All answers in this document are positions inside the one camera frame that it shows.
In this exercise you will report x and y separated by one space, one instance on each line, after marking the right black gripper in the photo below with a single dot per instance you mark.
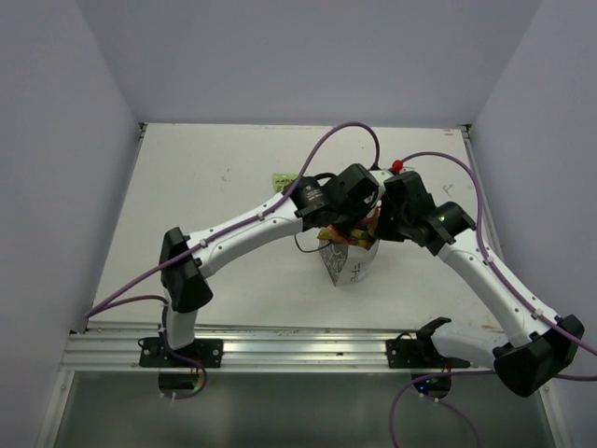
384 230

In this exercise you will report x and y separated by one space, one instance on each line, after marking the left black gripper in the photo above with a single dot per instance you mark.
364 208

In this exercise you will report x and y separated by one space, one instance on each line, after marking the orange Fox's candy bag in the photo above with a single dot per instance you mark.
362 234

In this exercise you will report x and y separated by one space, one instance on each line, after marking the white coffee paper bag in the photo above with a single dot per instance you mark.
345 264

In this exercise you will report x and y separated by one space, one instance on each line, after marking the green snack packet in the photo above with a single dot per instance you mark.
280 181

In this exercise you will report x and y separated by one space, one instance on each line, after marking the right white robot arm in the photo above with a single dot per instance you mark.
536 343

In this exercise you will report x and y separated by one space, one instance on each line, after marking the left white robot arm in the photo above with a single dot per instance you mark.
310 202

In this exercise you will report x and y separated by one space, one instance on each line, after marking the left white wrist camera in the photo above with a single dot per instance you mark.
381 176

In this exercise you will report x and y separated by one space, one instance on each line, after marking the red cable connector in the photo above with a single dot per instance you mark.
397 166

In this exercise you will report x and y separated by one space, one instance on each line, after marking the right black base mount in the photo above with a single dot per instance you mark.
405 351

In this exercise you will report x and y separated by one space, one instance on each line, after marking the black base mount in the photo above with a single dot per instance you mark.
405 351
154 354

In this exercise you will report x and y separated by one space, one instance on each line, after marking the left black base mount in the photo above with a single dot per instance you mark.
154 354

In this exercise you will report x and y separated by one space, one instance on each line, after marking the aluminium mounting rail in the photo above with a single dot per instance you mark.
114 347

